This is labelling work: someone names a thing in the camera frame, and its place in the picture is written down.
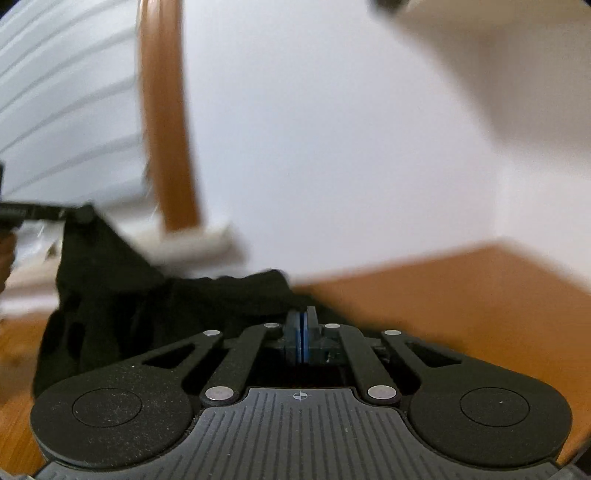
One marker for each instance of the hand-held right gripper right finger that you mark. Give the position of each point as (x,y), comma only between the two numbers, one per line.
(311,337)

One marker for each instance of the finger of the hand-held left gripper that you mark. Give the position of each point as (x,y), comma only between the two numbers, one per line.
(51,212)

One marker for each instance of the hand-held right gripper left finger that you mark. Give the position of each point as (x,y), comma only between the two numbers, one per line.
(293,341)

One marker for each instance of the black garment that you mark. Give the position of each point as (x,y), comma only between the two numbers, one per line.
(138,300)

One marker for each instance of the white window blind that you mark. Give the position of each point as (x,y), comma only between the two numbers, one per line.
(64,115)

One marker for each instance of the stone window sill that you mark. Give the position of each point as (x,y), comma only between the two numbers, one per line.
(198,247)

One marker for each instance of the wooden window frame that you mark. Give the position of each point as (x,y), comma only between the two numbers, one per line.
(166,115)

